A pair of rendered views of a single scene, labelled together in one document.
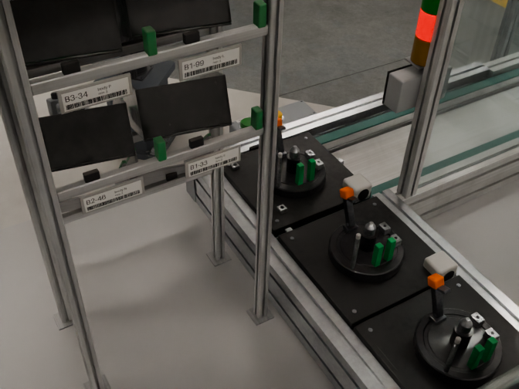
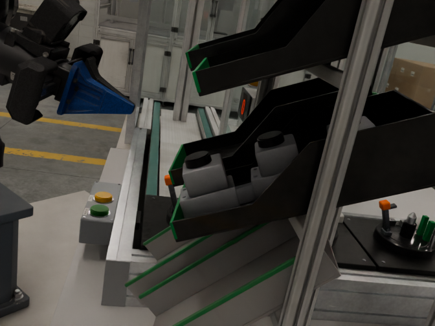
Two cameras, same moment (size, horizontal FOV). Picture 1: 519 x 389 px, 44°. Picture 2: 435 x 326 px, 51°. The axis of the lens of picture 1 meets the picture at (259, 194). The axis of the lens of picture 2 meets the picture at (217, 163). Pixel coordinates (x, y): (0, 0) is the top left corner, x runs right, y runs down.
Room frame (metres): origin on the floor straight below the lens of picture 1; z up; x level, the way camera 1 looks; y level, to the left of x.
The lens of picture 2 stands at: (0.69, 0.78, 1.43)
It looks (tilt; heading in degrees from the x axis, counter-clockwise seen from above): 19 degrees down; 292
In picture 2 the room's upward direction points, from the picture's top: 10 degrees clockwise
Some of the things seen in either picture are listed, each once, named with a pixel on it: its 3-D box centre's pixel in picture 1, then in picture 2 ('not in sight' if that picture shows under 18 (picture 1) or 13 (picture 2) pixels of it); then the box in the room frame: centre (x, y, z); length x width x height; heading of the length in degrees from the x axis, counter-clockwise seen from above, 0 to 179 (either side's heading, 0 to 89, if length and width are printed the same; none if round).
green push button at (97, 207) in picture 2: (249, 125); (99, 211); (1.25, 0.03, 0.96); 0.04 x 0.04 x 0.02
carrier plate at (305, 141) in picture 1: (292, 179); (197, 225); (1.06, -0.07, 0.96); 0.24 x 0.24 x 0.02; 32
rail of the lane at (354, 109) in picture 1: (351, 124); (133, 187); (1.33, -0.22, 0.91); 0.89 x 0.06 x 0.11; 122
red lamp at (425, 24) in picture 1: (432, 22); not in sight; (1.06, -0.29, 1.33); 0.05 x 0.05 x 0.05
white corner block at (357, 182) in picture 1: (357, 188); not in sight; (1.02, -0.20, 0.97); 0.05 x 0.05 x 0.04; 32
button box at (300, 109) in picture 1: (273, 127); (101, 210); (1.28, -0.03, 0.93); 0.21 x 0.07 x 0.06; 122
